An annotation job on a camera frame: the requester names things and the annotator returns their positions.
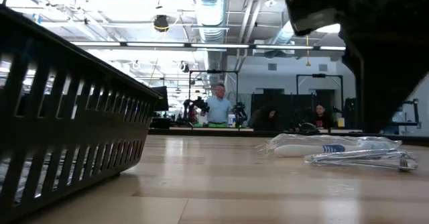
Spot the black cable loop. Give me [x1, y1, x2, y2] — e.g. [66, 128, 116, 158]
[298, 122, 319, 134]

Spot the black table frame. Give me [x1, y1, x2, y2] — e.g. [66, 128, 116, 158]
[147, 128, 429, 148]

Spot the silver spiral air duct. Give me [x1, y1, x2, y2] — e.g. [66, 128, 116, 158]
[267, 19, 296, 49]
[190, 0, 230, 91]

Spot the wooden workbench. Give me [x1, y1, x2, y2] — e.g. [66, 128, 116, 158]
[169, 126, 255, 133]

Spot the long linear light fixture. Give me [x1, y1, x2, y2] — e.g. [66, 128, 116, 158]
[70, 41, 347, 52]

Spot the small black box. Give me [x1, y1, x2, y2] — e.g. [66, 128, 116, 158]
[149, 116, 172, 129]

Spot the black hanging cord reel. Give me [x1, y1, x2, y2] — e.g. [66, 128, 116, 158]
[152, 13, 171, 34]

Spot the black slotted plastic basket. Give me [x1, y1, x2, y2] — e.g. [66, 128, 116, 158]
[0, 4, 164, 224]

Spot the white blue-striped toothbrush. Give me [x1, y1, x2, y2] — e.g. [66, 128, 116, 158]
[257, 133, 403, 158]

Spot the yellow hanging cord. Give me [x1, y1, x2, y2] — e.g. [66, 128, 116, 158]
[304, 35, 312, 67]

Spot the black angled monitor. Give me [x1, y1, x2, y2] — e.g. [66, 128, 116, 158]
[152, 85, 170, 113]

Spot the black partition panel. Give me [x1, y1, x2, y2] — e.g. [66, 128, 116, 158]
[343, 97, 360, 129]
[250, 92, 316, 131]

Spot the black station frame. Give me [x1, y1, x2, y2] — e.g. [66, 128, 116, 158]
[188, 69, 240, 128]
[296, 72, 345, 111]

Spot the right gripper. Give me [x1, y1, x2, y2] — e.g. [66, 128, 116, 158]
[284, 0, 429, 133]

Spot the person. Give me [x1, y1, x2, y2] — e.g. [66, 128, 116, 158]
[249, 105, 280, 131]
[204, 82, 233, 127]
[310, 103, 335, 129]

